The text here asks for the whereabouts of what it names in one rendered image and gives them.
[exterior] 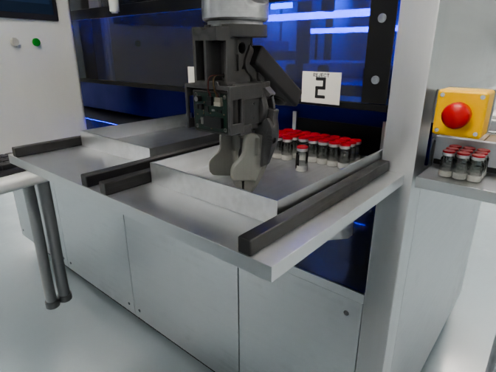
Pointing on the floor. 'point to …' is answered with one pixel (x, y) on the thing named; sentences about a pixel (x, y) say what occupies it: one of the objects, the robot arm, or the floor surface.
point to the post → (389, 291)
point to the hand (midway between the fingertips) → (247, 186)
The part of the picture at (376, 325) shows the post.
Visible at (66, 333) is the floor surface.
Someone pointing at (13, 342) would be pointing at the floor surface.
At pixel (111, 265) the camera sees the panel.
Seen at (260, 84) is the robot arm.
